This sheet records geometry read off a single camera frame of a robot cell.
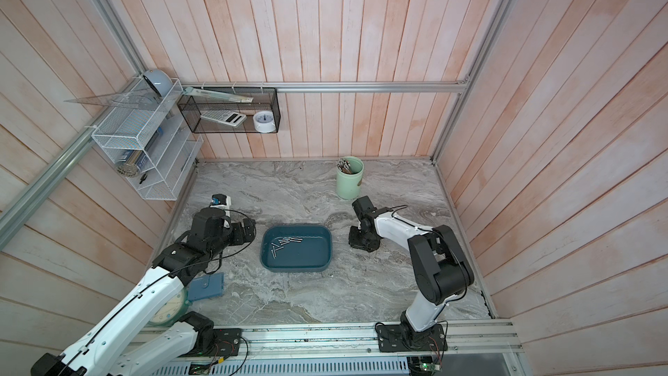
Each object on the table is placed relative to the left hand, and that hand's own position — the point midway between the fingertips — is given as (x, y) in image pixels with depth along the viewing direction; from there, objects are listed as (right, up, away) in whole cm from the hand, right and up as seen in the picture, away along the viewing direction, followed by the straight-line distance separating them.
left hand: (241, 226), depth 79 cm
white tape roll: (+3, +36, +15) cm, 39 cm away
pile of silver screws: (+8, -10, +13) cm, 18 cm away
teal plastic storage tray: (+15, -10, +12) cm, 22 cm away
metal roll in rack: (-31, +20, -3) cm, 37 cm away
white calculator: (-12, +39, +19) cm, 45 cm away
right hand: (+37, -8, +14) cm, 40 cm away
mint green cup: (+35, +18, +18) cm, 44 cm away
